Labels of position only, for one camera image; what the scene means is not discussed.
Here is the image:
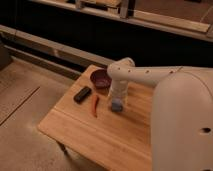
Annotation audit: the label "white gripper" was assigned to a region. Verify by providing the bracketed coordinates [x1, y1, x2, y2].
[108, 80, 128, 102]

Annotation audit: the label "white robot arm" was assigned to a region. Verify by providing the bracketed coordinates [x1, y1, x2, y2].
[107, 58, 213, 171]

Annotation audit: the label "dark red ceramic bowl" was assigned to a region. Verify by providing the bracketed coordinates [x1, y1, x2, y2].
[90, 69, 111, 89]

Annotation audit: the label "red chili pepper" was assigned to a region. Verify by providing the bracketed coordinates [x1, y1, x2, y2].
[92, 94, 99, 117]

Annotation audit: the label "black rectangular block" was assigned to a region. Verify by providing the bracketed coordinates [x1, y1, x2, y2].
[73, 86, 92, 103]

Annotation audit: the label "wooden table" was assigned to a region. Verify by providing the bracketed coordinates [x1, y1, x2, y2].
[38, 65, 153, 171]

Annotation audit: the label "wooden shelf rail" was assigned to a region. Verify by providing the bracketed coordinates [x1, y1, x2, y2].
[0, 24, 113, 71]

